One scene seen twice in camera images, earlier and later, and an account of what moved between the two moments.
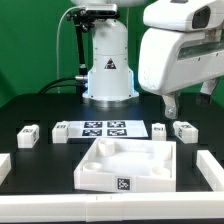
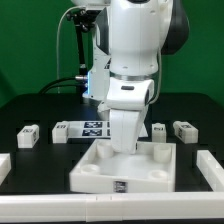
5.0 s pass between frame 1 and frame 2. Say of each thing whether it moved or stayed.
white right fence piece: stayed
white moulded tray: stayed
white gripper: moved
